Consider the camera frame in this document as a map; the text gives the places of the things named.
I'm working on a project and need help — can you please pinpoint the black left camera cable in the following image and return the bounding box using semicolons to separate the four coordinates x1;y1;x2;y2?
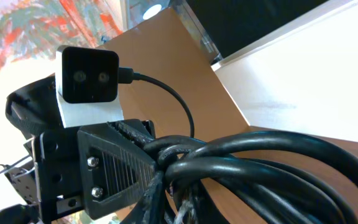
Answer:
118;67;196;138

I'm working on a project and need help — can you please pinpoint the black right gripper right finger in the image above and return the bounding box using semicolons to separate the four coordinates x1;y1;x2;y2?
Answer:
194;180;229;224

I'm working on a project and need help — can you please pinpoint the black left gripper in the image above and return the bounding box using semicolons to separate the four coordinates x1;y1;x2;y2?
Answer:
32;119;159;223

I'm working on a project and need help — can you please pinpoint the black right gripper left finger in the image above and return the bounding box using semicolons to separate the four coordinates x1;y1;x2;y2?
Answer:
121;171;165;224

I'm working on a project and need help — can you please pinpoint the black thick cable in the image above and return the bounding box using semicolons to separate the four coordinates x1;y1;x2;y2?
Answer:
141;129;358;224

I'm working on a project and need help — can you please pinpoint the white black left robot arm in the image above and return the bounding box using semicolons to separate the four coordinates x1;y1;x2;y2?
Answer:
0;77;168;223

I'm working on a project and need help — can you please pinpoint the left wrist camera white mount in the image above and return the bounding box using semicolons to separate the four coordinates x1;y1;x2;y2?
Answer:
55;45;124;128

